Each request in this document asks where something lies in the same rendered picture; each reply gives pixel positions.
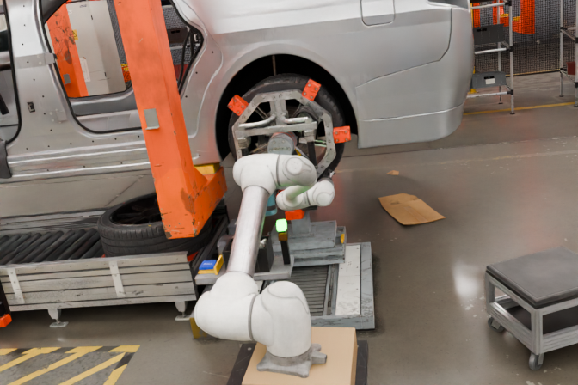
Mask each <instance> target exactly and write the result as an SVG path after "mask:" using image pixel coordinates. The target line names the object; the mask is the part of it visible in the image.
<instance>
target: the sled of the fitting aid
mask: <svg viewBox="0 0 578 385"><path fill-rule="evenodd" d="M346 241H347V235H346V227H345V226H337V228H336V237H335V247H327V248H315V249H303V250H291V251H290V256H291V255H293V258H294V263H293V266H313V265H326V264H338V263H345V257H346ZM279 256H282V251H279V252H274V257H279Z"/></svg>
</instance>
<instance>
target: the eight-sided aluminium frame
mask: <svg viewBox="0 0 578 385"><path fill-rule="evenodd" d="M302 92H303V91H301V90H300V89H289V90H282V91H274V92H267V93H260V94H257V95H256V96H255V97H254V98H253V99H252V101H251V102H250V104H249V105H248V106H247V108H246V109H245V110H244V112H243V113H242V115H241V116H240V117H239V119H238V120H237V122H236V123H235V124H234V125H233V126H232V133H233V137H234V143H235V147H236V153H237V160H238V159H240V158H242V152H241V148H239V147H238V143H237V139H238V137H235V134H234V131H237V130H238V126H240V125H241V124H244V123H245V122H246V121H247V119H248V118H249V116H250V115H251V114H252V113H253V112H254V111H255V109H256V108H257V106H258V105H259V104H260V102H266V101H280V100H282V99H285V100H288V99H296V100H298V101H299V102H301V103H302V104H303V105H304V106H308V107H311V108H312V109H313V110H314V112H315V113H316V114H317V116H318V117H320V118H321V119H322V120H323V122H324V130H325V137H326V144H327V151H328V153H327V155H326V156H325V157H324V158H323V159H322V160H321V161H320V162H319V163H318V169H316V172H317V178H318V177H319V176H320V175H321V174H322V172H323V171H324V170H325V169H326V167H328V165H330V163H331V162H332V161H333V160H334V159H335V155H336V153H335V143H334V138H333V124H332V117H331V114H330V113H329V112H328V111H326V110H325V109H324V108H323V107H321V106H320V105H318V104H317V103H316V102H315V101H310V100H308V99H307V98H305V97H303V96H302ZM288 187H289V186H277V187H276V189H280V190H284V189H287V188H288ZM276 189H275V191H276Z"/></svg>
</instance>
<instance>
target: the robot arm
mask: <svg viewBox="0 0 578 385"><path fill-rule="evenodd" d="M334 174H335V172H334V171H332V170H330V169H327V168H326V170H325V173H324V174H323V177H322V178H321V179H320V180H319V181H318V182H317V172H316V170H315V167H314V165H313V164H312V163H311V162H310V161H309V160H308V159H306V158H305V157H303V156H291V155H276V154H254V155H249V156H245V157H242V158H240V159H238V160H237V161H236V163H235V165H234V168H233V178H234V180H235V182H236V183H237V184H238V185H239V186H240V187H241V188H242V191H243V198H242V203H241V206H240V211H239V214H238V219H237V226H236V231H235V234H234V239H233V242H232V247H231V254H230V258H229V262H228V266H227V270H226V274H225V275H223V276H222V277H220V278H219V279H218V280H217V282H216V284H215V285H214V286H213V287H212V289H211V291H207V292H206V293H204V294H203V295H202V296H201V297H200V299H199V301H198V302H197V303H196V306H195V310H194V318H195V322H196V324H197V326H198V327H199V328H201V329H202V330H203V331H205V332H206V333H208V334H210V335H211V336H213V337H216V338H220V339H229V340H241V341H247V340H254V341H257V342H259V343H261V344H264V345H266V346H267V352H266V354H265V356H264V357H263V359H262V360H261V361H260V362H259V363H258V364H257V365H256V368H257V370H258V371H260V372H263V371H268V372H274V373H280V374H286V375H291V376H298V377H301V378H307V377H308V376H309V371H310V368H311V366H312V364H325V363H326V362H327V360H326V359H327V355H326V354H324V353H321V352H320V351H321V350H322V347H321V345H320V344H318V343H311V316H310V311H309V307H308V303H307V301H306V299H305V297H304V293H303V292H302V291H301V289H300V288H299V287H298V286H297V285H295V284H294V283H291V282H287V281H279V282H276V283H274V284H270V285H269V286H268V287H267V288H266V289H265V290H264V291H263V292H262V294H259V295H258V287H257V285H256V283H255V281H254V280H253V277H254V273H255V264H256V260H257V255H258V250H259V246H260V241H261V232H262V228H263V224H264V219H265V214H266V209H267V202H268V198H269V197H270V196H271V195H272V194H273V192H274V190H275V189H276V187H277V186H289V187H288V188H287V189H286V190H285V191H282V192H280V193H279V194H278V195H277V197H276V204H277V206H278V207H279V208H280V209H281V210H284V211H294V210H299V209H303V208H306V207H308V206H313V205H319V206H327V205H329V204H330V203H331V202H332V200H333V198H334V196H335V189H334V182H333V181H332V175H334Z"/></svg>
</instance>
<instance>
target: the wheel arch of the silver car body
mask: <svg viewBox="0 0 578 385"><path fill-rule="evenodd" d="M273 55H275V62H276V70H277V75H278V74H284V73H286V74H287V73H291V74H292V73H295V74H300V75H304V76H307V77H308V76H309V77H311V78H312V79H315V80H317V81H318V82H320V83H321V84H323V85H324V86H326V88H328V89H329V91H331V92H332V93H333V95H334V96H335V97H336V99H337V100H338V101H339V103H340V105H341V109H342V110H343V114H344V116H345V120H346V126H350V133H353V134H355V135H357V136H358V143H357V148H358V149H359V148H360V125H359V120H358V116H357V113H356V110H355V108H354V104H353V102H352V100H351V98H350V96H349V94H348V92H347V91H346V89H345V88H344V86H343V85H342V84H341V82H340V81H339V80H338V79H337V77H336V76H335V75H334V74H333V73H332V72H331V71H329V70H328V69H327V68H326V67H324V66H323V65H321V64H319V63H318V62H317V61H315V60H313V59H311V58H308V57H306V56H303V55H300V54H297V53H292V52H271V53H267V54H263V55H261V56H259V57H256V58H253V59H251V60H250V61H248V62H247V63H245V64H244V65H242V66H241V67H240V68H239V69H238V70H236V71H235V72H234V73H233V75H232V76H231V77H230V78H229V80H228V81H227V83H226V84H225V86H224V87H223V89H222V91H221V93H220V96H219V98H218V102H217V105H216V108H215V112H214V118H213V139H214V145H215V150H216V152H217V156H218V159H219V161H220V162H222V161H223V160H224V159H225V158H226V157H227V156H228V155H229V153H230V152H231V148H230V146H229V141H228V130H229V128H228V127H229V122H230V118H231V115H232V112H233V111H232V110H230V109H229V108H228V107H227V105H228V104H229V103H230V101H231V99H232V98H233V97H234V96H235V95H239V96H240V97H241V98H242V97H243V96H244V95H245V94H246V93H247V92H248V91H249V90H250V89H251V88H252V87H254V86H255V85H256V84H257V83H258V82H260V81H261V80H263V79H266V78H267V77H270V76H273V75H274V73H273V64H272V56H273ZM285 101H286V103H294V104H298V105H299V103H300V102H299V101H298V100H296V99H288V100H285ZM261 108H262V109H263V110H264V111H265V112H267V111H268V110H270V109H271V107H270V102H269V101H266V102H263V103H262V106H261ZM260 121H261V116H260V115H259V114H258V113H257V112H256V111H255V112H254V114H253V118H252V122H251V123H255V122H260ZM317 126H318V127H317V129H318V136H319V137H322V136H325V130H324V122H323V121H322V122H320V123H319V124H318V125H317Z"/></svg>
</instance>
